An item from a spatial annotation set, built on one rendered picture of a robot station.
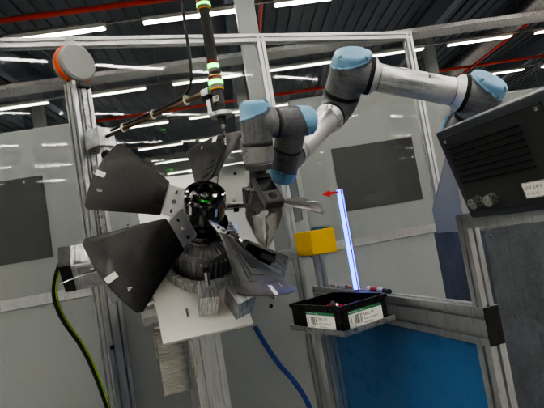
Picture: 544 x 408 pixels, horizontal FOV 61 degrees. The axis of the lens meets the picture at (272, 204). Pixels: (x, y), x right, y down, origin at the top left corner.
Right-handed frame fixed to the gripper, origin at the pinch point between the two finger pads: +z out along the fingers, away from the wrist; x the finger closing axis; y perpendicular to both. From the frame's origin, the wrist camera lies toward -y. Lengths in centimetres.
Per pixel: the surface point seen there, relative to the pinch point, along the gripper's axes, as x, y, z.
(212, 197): 9.2, 20.5, -9.7
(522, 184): -34, -46, -18
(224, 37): -19, 118, -67
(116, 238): 35.6, 11.3, -3.6
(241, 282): 8.0, -4.8, 7.1
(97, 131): 41, 77, -29
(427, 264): -109, 87, 50
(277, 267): -6.8, 14.6, 12.0
